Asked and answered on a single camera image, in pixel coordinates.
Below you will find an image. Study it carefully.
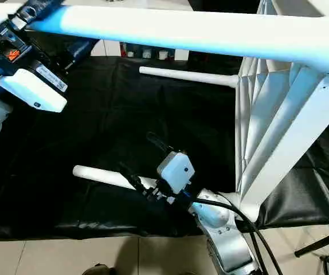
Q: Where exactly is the white plastic table leg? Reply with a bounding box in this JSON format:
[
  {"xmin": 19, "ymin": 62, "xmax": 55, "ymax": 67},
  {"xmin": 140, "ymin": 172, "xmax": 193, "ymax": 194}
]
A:
[
  {"xmin": 72, "ymin": 164, "xmax": 240, "ymax": 214},
  {"xmin": 139, "ymin": 66, "xmax": 239, "ymax": 88},
  {"xmin": 0, "ymin": 3, "xmax": 329, "ymax": 76}
]

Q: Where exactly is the white plastic table top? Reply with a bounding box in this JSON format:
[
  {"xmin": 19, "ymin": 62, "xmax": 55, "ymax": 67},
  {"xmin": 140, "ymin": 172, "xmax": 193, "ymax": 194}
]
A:
[{"xmin": 234, "ymin": 0, "xmax": 329, "ymax": 223}]

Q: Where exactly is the white sideboard cabinet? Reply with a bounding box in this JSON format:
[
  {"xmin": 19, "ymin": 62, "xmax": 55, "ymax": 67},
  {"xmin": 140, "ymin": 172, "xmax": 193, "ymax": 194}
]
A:
[{"xmin": 62, "ymin": 0, "xmax": 193, "ymax": 62}]

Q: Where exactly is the black work mat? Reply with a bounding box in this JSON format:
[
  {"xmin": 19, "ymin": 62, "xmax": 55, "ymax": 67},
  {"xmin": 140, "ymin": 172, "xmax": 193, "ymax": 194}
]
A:
[{"xmin": 0, "ymin": 37, "xmax": 329, "ymax": 241}]

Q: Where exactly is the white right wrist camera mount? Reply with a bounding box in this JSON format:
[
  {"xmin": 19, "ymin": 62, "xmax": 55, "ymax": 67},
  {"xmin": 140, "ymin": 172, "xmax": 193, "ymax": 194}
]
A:
[{"xmin": 156, "ymin": 150, "xmax": 197, "ymax": 195}]

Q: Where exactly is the black right camera cable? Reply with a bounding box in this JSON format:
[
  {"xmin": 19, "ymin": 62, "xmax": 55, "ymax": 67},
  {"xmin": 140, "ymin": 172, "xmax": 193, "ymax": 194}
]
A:
[{"xmin": 178, "ymin": 194, "xmax": 271, "ymax": 275}]

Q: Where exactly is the black metal table frame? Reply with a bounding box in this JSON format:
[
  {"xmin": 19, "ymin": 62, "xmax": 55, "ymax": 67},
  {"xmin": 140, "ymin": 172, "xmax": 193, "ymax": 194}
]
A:
[{"xmin": 295, "ymin": 227, "xmax": 329, "ymax": 257}]

